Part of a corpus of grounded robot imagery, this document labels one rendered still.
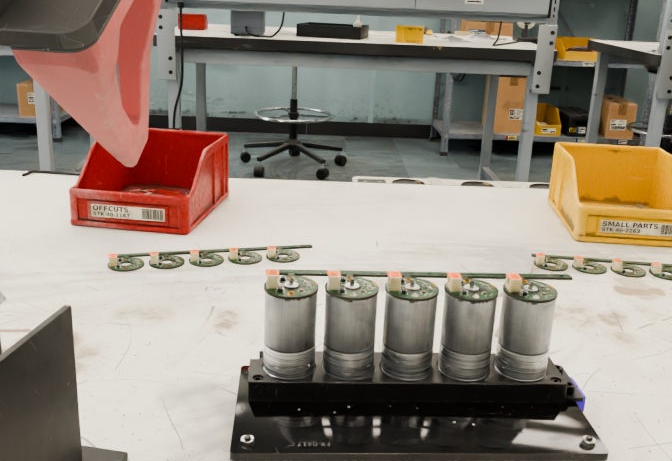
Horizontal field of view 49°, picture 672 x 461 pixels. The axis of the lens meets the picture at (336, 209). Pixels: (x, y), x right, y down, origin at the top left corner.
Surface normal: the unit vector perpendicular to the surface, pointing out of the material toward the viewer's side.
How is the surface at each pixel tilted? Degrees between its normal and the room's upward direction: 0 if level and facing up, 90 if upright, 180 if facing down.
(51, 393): 90
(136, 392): 0
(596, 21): 90
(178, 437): 0
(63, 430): 90
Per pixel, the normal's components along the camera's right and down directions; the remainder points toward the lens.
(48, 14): -0.07, -0.61
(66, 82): -0.14, 0.95
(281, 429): 0.04, -0.95
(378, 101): 0.02, 0.29
